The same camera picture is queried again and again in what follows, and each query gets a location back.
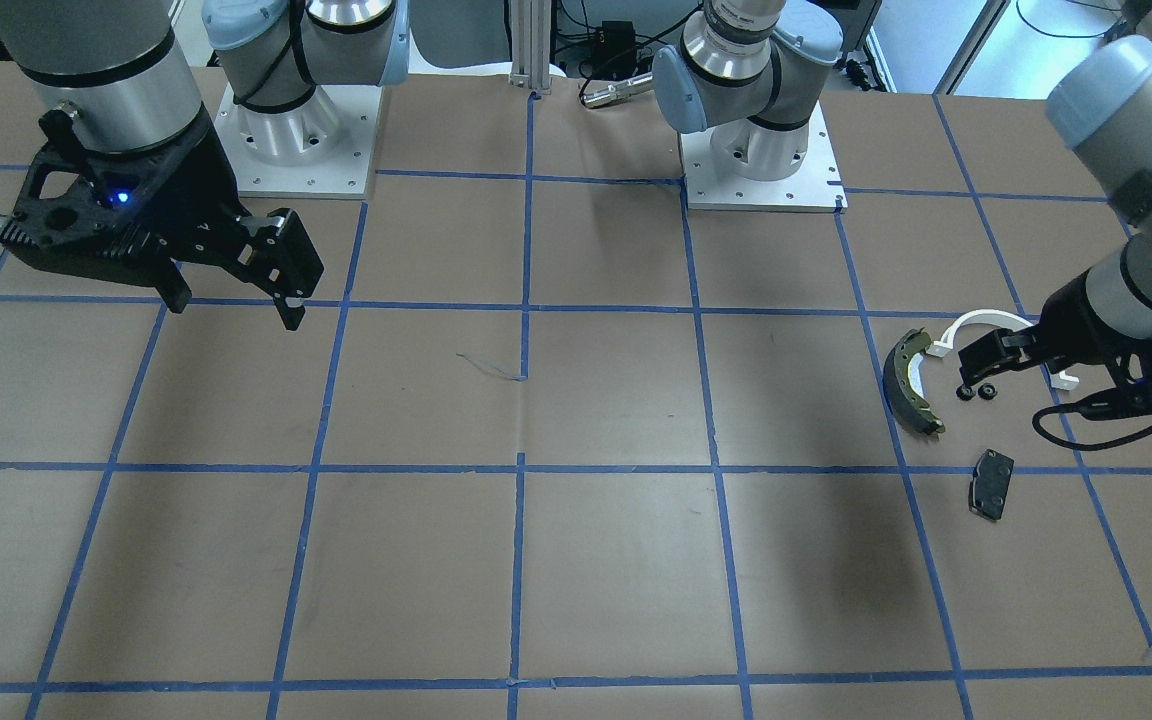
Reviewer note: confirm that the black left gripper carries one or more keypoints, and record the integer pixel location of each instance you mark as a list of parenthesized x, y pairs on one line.
[(1068, 318)]

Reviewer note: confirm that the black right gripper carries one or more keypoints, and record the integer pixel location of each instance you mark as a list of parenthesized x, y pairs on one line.
[(198, 187)]

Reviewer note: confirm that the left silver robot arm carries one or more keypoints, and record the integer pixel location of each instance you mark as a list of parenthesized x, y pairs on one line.
[(756, 68)]

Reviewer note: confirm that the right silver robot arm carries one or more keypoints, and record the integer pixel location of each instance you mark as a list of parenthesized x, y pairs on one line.
[(121, 64)]

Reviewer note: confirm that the black brake pad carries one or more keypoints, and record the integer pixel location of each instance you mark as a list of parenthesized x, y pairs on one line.
[(989, 487)]

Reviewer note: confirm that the green curved brake shoe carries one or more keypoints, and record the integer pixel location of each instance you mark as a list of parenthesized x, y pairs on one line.
[(902, 385)]

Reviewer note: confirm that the silver cylindrical tool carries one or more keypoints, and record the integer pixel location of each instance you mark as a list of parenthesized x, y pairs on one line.
[(617, 91)]

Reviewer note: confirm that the white curved plastic bracket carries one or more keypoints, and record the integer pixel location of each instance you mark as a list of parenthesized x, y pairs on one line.
[(994, 319)]

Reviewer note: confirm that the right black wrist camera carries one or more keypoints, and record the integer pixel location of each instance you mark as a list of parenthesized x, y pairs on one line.
[(79, 210)]

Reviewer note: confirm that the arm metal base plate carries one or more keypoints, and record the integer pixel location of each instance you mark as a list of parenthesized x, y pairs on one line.
[(322, 150), (741, 166)]

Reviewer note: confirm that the aluminium frame post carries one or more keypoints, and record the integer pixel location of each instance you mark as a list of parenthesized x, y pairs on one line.
[(530, 42)]

